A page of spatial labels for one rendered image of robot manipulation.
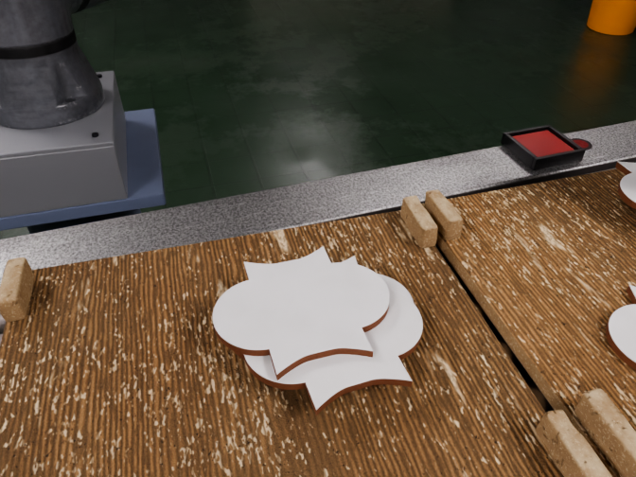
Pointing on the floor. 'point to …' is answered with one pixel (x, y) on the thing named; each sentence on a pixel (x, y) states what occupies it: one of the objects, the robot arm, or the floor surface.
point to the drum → (612, 16)
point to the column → (146, 132)
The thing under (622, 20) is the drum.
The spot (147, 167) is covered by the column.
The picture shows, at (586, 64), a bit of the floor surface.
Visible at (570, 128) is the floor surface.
